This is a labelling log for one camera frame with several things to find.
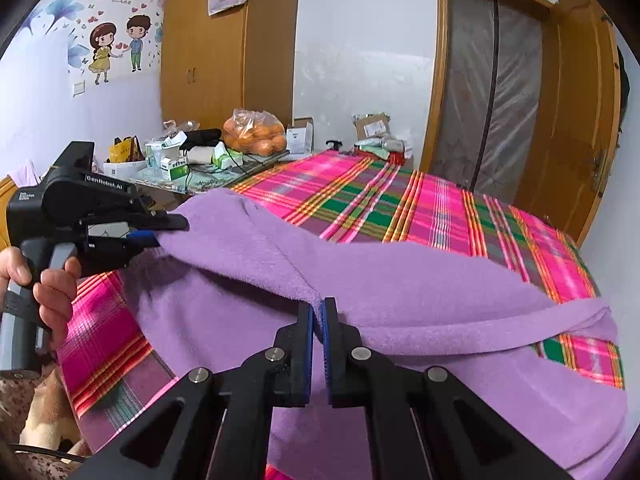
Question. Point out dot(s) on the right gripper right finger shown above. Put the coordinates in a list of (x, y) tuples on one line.
[(359, 377)]

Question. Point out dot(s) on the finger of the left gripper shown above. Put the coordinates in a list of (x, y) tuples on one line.
[(135, 241), (158, 221)]

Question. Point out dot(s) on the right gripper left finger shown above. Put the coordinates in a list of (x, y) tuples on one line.
[(277, 377)]

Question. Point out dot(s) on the purple fleece garment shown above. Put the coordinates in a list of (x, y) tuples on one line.
[(216, 293)]

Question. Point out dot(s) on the person's left forearm sleeve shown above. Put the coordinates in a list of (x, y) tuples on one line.
[(37, 413)]

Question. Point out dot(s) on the person's left hand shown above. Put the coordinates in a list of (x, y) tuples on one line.
[(55, 291)]

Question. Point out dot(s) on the cluttered glass side table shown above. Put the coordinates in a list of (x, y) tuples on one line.
[(189, 161)]

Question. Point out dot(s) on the yellow bag on table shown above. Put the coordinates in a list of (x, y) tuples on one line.
[(125, 150)]

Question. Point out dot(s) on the bag of oranges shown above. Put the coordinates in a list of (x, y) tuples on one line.
[(254, 133)]

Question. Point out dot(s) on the wooden wardrobe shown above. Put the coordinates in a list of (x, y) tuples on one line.
[(241, 58)]

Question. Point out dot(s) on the white cardboard box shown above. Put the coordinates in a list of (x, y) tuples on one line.
[(300, 136)]

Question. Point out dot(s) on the pink plaid tablecloth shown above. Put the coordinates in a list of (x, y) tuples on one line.
[(113, 373)]

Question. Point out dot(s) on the black spray bottle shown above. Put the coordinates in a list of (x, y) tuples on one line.
[(334, 145)]

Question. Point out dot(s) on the red gift box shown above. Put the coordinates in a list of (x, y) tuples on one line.
[(385, 148)]

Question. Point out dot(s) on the brown cardboard parcel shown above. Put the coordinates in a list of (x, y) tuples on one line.
[(371, 125)]

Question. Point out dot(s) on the plastic-covered doorway curtain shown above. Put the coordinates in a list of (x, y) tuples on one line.
[(491, 97)]

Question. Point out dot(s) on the wooden door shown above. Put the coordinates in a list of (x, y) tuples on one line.
[(576, 128)]

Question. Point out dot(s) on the cartoon wall sticker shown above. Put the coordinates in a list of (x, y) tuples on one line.
[(105, 39)]

